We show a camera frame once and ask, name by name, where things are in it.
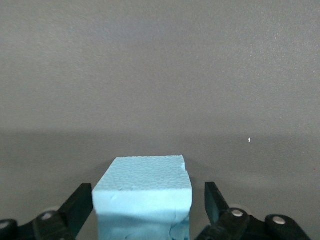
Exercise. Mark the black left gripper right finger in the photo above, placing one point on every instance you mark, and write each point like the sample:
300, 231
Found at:
216, 207

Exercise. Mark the light blue foam block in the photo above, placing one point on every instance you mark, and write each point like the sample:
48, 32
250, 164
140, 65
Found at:
142, 190

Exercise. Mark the dark grey table mat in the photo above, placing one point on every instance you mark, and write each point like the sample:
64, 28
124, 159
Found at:
150, 75

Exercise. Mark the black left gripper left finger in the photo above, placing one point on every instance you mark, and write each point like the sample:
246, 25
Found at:
77, 207

